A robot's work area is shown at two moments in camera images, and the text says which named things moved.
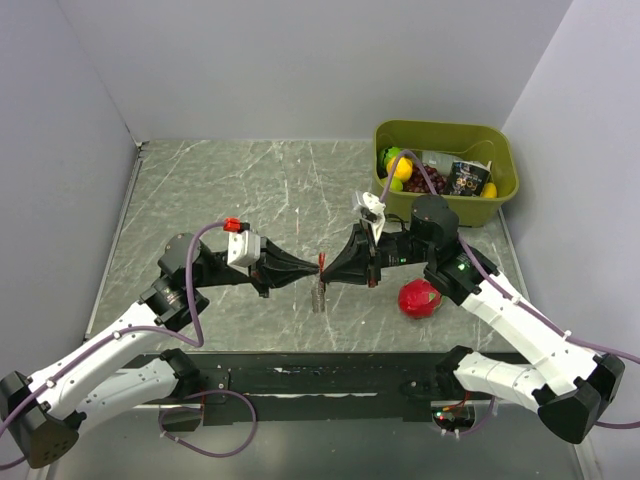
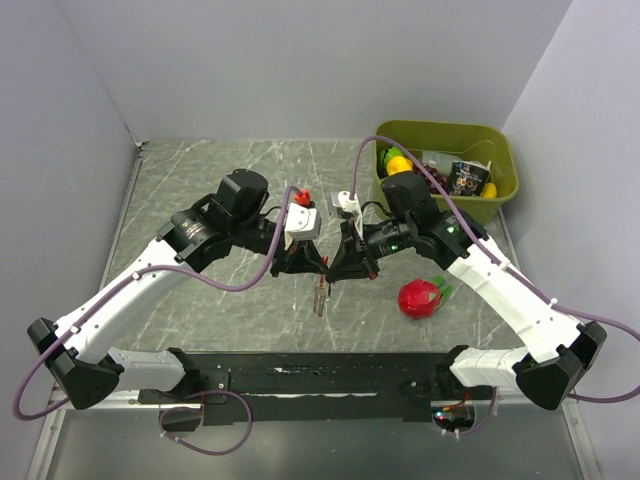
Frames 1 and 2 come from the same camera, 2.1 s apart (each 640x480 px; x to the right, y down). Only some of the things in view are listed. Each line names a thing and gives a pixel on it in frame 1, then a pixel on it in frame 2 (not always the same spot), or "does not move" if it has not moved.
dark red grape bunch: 418,184 does not move
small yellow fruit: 489,191 does not move
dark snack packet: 467,177 does not move
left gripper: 277,268 → 295,260
